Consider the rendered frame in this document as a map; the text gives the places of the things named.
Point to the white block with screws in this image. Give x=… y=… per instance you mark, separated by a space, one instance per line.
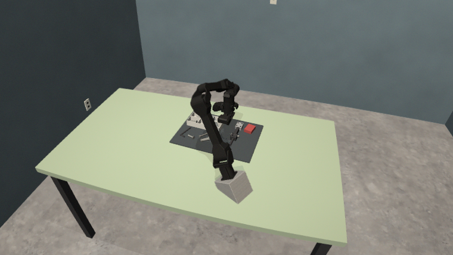
x=240 y=125

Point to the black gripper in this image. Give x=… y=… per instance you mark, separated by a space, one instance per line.
x=228 y=113

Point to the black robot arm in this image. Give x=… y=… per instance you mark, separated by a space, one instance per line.
x=201 y=105

